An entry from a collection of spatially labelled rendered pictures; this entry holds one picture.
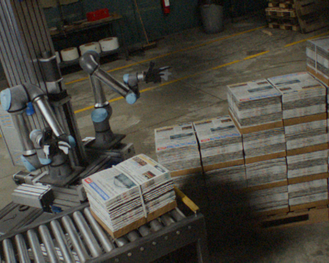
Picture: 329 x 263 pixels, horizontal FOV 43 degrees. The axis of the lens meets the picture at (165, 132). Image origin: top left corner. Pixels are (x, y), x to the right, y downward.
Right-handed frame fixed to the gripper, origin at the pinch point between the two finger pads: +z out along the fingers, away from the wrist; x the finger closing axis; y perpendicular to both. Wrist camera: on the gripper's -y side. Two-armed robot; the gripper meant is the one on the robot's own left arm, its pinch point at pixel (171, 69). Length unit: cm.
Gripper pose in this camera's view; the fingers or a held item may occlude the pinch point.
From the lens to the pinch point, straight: 305.4
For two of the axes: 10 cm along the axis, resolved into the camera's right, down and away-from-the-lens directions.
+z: 9.9, -1.3, -1.1
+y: 1.7, 8.3, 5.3
